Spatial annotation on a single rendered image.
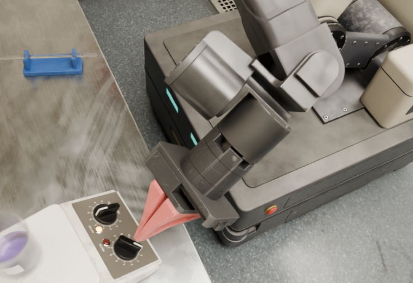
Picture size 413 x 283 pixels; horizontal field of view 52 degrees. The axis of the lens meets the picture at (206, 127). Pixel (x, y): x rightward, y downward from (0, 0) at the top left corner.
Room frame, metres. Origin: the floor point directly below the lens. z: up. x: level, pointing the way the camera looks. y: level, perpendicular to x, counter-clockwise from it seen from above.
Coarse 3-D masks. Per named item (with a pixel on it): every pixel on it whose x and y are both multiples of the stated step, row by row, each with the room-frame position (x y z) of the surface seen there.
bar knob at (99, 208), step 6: (102, 204) 0.21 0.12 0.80; (108, 204) 0.21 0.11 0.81; (114, 204) 0.21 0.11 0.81; (96, 210) 0.20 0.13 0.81; (102, 210) 0.20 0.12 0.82; (108, 210) 0.20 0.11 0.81; (114, 210) 0.21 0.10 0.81; (96, 216) 0.19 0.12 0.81; (102, 216) 0.20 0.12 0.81; (108, 216) 0.20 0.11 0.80; (114, 216) 0.20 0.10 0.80; (102, 222) 0.19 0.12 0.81; (108, 222) 0.19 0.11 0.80
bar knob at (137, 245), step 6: (120, 240) 0.16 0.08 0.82; (126, 240) 0.17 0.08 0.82; (132, 240) 0.17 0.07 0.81; (114, 246) 0.16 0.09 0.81; (120, 246) 0.16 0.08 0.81; (126, 246) 0.16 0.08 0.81; (132, 246) 0.16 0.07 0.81; (138, 246) 0.16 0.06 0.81; (120, 252) 0.15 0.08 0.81; (126, 252) 0.15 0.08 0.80; (132, 252) 0.16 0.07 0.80; (138, 252) 0.16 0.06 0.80; (126, 258) 0.15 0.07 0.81; (132, 258) 0.15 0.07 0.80
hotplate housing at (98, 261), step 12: (108, 192) 0.24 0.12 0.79; (60, 204) 0.20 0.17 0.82; (72, 216) 0.19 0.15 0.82; (132, 216) 0.21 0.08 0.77; (84, 228) 0.17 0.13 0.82; (84, 240) 0.16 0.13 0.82; (96, 252) 0.15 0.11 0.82; (156, 252) 0.17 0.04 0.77; (96, 264) 0.13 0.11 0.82; (156, 264) 0.15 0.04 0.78; (108, 276) 0.12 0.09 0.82; (132, 276) 0.13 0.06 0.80; (144, 276) 0.14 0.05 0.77
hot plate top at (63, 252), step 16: (48, 208) 0.18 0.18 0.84; (32, 224) 0.16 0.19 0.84; (48, 224) 0.16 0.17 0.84; (64, 224) 0.17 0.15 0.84; (48, 240) 0.14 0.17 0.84; (64, 240) 0.15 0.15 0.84; (80, 240) 0.15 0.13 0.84; (48, 256) 0.13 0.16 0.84; (64, 256) 0.13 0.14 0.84; (80, 256) 0.13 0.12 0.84; (48, 272) 0.11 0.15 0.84; (64, 272) 0.11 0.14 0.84; (80, 272) 0.11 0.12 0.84; (96, 272) 0.12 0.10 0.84
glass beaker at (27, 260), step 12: (0, 216) 0.14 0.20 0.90; (12, 216) 0.14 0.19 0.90; (0, 228) 0.14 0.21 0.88; (12, 228) 0.14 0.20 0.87; (24, 228) 0.14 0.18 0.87; (36, 240) 0.13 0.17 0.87; (24, 252) 0.11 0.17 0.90; (36, 252) 0.12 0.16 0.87; (0, 264) 0.10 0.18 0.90; (12, 264) 0.10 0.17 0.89; (24, 264) 0.11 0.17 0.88; (36, 264) 0.11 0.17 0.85; (12, 276) 0.10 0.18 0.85; (24, 276) 0.10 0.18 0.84
